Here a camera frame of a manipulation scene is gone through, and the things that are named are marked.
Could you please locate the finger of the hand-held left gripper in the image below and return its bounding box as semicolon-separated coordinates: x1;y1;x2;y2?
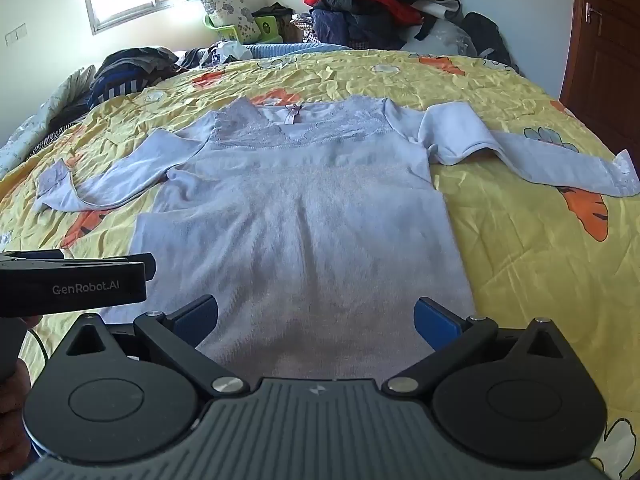
64;253;157;282

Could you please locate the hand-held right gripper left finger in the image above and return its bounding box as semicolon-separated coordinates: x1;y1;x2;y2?
62;296;251;401

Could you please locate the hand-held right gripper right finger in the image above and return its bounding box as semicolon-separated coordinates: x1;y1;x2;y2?
382;297;572;398

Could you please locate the lavender long-sleeve shirt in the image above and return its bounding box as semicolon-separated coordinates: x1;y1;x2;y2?
32;95;640;386

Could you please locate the pile of dark clothes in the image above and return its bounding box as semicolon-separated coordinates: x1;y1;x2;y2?
89;47;202;111

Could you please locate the person's left hand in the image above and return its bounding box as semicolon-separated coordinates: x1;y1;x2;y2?
0;357;35;478

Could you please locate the yellow carrot printed blanket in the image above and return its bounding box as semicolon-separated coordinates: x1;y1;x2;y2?
0;49;640;480

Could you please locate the white floral quilt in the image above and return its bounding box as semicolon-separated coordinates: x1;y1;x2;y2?
0;65;97;181

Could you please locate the striped cloth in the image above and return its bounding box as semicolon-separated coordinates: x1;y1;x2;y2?
92;77;152;109

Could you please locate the white plastic bag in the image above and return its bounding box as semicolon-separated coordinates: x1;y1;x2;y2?
199;40;247;69

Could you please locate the blue knitted blanket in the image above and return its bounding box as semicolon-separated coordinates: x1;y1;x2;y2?
175;42;357;62

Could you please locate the floral pillow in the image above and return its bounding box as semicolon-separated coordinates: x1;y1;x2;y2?
198;0;261;44

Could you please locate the green plastic chair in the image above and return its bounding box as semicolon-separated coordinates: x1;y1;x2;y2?
203;14;284;46

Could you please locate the grey clear plastic bag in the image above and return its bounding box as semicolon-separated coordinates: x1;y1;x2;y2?
401;20;477;57

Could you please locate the black bag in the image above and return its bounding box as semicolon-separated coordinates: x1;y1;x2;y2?
460;12;519;74

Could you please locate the dark cloth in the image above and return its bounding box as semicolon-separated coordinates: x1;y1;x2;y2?
252;3;296;21

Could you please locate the checked cloth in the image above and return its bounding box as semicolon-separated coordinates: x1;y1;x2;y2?
292;13;322;44

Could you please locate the navy padded jacket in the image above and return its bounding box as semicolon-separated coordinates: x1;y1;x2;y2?
310;7;402;52

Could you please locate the brown wooden door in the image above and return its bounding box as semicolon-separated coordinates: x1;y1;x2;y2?
558;0;640;162

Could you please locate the white cloth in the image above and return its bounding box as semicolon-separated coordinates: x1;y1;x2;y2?
419;0;464;24

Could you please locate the black padded jacket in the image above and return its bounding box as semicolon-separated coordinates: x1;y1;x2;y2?
324;0;426;37

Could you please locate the black cable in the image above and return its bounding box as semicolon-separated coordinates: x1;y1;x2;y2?
25;326;52;362

